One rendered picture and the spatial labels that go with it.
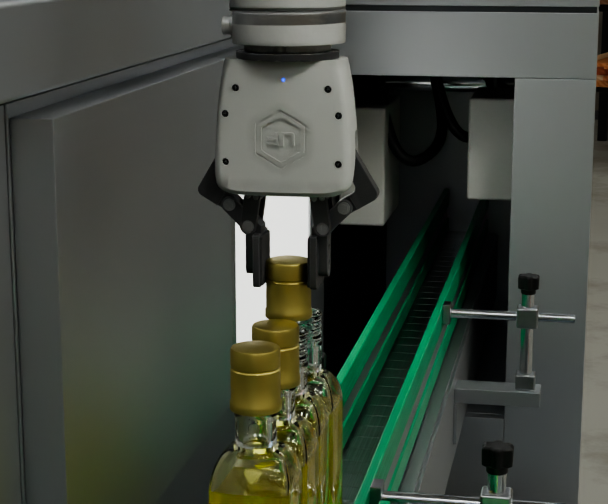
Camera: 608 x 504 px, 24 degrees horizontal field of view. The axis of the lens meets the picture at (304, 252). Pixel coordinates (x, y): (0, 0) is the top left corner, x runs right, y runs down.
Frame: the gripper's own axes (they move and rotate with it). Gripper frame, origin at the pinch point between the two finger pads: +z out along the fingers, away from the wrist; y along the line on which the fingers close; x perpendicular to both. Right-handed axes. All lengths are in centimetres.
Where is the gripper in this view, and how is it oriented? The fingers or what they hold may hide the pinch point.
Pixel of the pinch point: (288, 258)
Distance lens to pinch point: 108.8
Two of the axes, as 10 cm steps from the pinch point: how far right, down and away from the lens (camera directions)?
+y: 9.8, 0.4, -1.7
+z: 0.0, 9.8, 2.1
